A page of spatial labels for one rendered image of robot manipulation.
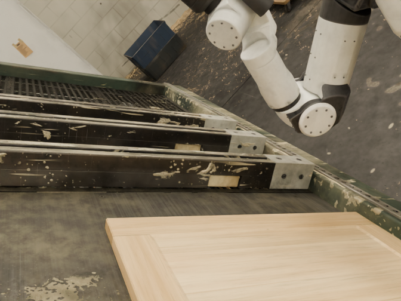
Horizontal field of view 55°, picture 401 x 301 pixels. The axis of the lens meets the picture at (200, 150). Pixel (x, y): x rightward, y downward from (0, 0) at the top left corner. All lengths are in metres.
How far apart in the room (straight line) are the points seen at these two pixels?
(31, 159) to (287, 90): 0.50
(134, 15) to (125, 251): 5.36
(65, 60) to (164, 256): 3.85
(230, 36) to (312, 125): 0.26
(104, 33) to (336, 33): 5.13
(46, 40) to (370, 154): 3.25
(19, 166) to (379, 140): 1.88
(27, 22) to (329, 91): 3.74
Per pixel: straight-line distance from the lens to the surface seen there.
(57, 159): 0.77
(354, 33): 0.78
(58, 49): 4.32
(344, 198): 0.98
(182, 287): 0.53
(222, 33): 0.68
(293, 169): 1.00
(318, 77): 0.80
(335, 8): 0.77
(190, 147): 1.10
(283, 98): 0.79
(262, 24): 0.77
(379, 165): 2.18
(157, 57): 4.86
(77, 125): 1.00
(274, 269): 0.62
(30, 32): 4.30
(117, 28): 5.79
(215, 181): 0.89
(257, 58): 0.74
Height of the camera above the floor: 1.65
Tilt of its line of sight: 31 degrees down
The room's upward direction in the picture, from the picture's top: 48 degrees counter-clockwise
